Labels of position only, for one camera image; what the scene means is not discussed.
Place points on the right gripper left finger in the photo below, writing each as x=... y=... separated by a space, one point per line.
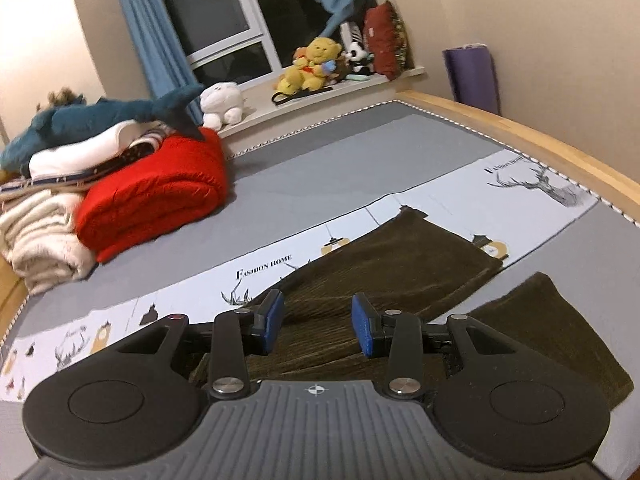
x=236 y=335

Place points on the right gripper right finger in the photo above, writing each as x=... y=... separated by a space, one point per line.
x=396 y=336

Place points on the dark olive corduroy pants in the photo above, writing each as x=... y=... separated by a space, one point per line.
x=412 y=265

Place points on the grey printed bed sheet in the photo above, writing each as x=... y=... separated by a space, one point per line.
x=594 y=263

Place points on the red folded quilt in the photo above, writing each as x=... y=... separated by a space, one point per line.
x=184 y=181

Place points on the cream folded fleece blanket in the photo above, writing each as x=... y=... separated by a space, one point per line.
x=39 y=241

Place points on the navy patterned folded blanket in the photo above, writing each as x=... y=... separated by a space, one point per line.
x=18 y=188

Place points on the white plush toy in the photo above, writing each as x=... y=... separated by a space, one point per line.
x=222 y=104

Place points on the white folded pillow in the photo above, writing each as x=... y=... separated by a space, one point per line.
x=115 y=147

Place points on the purple rolled yoga mat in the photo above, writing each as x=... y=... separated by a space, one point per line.
x=472 y=76

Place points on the yellow bear plush toy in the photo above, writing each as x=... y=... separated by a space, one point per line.
x=312 y=68

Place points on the blue shark plush toy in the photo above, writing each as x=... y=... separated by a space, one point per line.
x=63 y=125

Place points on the panda plush toy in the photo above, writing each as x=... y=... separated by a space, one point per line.
x=359 y=59

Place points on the dark red cushion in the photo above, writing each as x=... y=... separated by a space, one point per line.
x=386 y=38

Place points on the brown plush toy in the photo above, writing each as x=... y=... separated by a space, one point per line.
x=60 y=98

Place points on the blue left curtain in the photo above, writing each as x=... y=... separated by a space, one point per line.
x=157 y=45

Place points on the white framed window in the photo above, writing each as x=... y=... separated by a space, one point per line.
x=243 y=40

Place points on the wooden bed frame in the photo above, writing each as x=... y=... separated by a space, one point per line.
x=283 y=183

